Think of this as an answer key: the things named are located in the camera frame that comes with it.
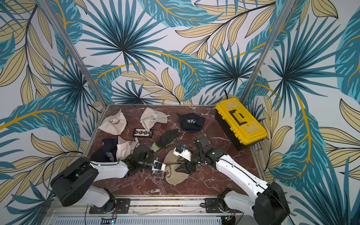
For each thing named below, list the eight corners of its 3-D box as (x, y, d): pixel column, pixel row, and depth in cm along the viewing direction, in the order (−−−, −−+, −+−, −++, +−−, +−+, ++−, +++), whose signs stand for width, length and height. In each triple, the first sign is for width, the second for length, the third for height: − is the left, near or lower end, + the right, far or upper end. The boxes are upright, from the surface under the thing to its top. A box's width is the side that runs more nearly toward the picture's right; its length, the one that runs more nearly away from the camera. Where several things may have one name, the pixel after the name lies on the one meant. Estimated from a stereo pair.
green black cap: (152, 153, 94) (152, 152, 92) (147, 146, 98) (146, 145, 96) (180, 135, 104) (180, 133, 102) (175, 129, 107) (175, 127, 105)
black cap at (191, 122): (182, 134, 104) (182, 127, 96) (178, 120, 112) (178, 112, 105) (204, 130, 106) (206, 123, 99) (199, 116, 115) (200, 108, 107)
